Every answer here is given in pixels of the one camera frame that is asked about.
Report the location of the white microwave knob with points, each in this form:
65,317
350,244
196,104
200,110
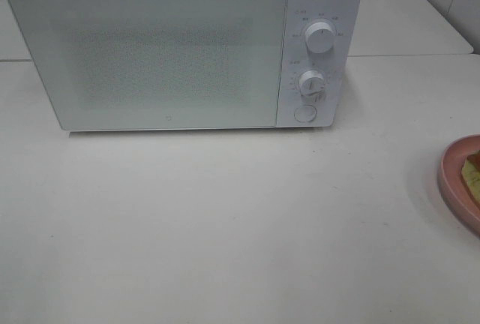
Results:
311,83
319,36

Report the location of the pink round plate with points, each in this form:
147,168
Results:
452,186

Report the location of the round white door button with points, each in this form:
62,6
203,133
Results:
305,113

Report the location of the white microwave door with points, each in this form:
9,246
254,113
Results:
112,65

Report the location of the white bread sandwich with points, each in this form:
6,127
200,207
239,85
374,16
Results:
471,175

